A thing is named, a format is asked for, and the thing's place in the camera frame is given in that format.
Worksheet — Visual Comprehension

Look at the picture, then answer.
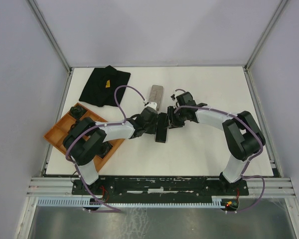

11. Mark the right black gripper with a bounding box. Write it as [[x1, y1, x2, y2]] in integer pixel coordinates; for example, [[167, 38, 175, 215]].
[[162, 106, 186, 129]]

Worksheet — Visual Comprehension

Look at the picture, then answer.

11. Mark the black rectangular case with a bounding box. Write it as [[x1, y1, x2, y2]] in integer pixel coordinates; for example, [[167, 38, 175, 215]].
[[155, 113, 169, 143]]

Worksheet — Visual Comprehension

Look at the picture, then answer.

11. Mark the grey glasses case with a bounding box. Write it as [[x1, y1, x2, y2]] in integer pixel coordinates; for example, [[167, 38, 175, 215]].
[[148, 85, 164, 111]]

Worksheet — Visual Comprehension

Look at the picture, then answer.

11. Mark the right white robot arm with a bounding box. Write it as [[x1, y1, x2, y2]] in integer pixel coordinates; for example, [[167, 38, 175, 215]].
[[167, 89, 266, 195]]

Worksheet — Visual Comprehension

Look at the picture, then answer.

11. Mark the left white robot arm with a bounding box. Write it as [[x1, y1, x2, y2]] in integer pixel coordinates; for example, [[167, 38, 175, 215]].
[[62, 107, 158, 194]]

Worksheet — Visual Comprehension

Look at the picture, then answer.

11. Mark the black round item in tray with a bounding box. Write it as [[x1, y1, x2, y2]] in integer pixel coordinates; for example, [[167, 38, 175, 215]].
[[99, 142, 113, 158]]

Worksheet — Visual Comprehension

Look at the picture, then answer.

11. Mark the black folded cloth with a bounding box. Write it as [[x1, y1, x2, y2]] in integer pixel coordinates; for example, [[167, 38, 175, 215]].
[[79, 65, 131, 107]]

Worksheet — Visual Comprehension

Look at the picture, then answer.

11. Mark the black item in tray rear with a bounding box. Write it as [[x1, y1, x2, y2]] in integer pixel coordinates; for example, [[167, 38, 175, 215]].
[[69, 105, 86, 120]]

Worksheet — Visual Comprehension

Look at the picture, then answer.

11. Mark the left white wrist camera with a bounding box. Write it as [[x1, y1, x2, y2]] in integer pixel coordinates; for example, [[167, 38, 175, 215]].
[[144, 101, 157, 111]]

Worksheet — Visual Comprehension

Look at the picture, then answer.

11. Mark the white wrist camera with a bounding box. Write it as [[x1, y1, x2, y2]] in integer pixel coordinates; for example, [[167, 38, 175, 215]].
[[144, 101, 157, 111], [170, 93, 179, 101]]

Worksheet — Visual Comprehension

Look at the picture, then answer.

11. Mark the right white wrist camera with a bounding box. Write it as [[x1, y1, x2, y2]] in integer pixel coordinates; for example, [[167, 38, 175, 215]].
[[170, 93, 179, 101]]

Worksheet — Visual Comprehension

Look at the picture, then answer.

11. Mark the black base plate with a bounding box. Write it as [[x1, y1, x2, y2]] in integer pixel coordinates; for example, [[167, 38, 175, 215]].
[[72, 176, 249, 199]]

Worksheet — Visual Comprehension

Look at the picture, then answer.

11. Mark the right aluminium frame post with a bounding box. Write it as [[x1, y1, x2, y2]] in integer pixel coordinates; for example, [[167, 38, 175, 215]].
[[244, 0, 290, 71]]

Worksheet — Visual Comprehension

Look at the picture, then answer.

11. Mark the aluminium frame post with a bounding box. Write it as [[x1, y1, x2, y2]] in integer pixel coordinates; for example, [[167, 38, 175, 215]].
[[26, 0, 71, 72], [244, 0, 290, 71]]

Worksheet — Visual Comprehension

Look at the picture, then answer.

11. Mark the white slotted cable duct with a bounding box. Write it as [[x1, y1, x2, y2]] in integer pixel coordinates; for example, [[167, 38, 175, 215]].
[[37, 194, 236, 208]]

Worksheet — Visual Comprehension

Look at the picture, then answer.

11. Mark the left aluminium frame post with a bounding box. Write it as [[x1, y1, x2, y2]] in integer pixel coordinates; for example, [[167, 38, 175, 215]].
[[26, 0, 71, 72]]

